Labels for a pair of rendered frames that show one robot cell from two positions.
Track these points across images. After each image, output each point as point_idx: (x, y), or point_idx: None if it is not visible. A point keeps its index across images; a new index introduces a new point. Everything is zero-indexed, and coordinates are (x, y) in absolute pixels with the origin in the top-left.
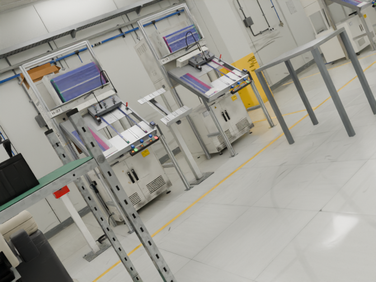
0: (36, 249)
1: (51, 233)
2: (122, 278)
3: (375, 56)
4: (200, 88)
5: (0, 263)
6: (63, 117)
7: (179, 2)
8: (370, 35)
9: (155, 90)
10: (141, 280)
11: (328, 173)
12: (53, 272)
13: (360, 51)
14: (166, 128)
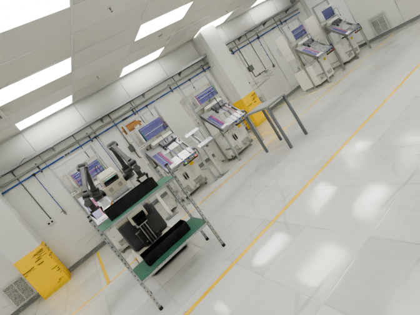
0: (152, 209)
1: None
2: None
3: (327, 89)
4: (218, 124)
5: (142, 214)
6: (146, 148)
7: (204, 64)
8: (326, 73)
9: None
10: (192, 215)
11: (274, 169)
12: (158, 219)
13: (324, 81)
14: None
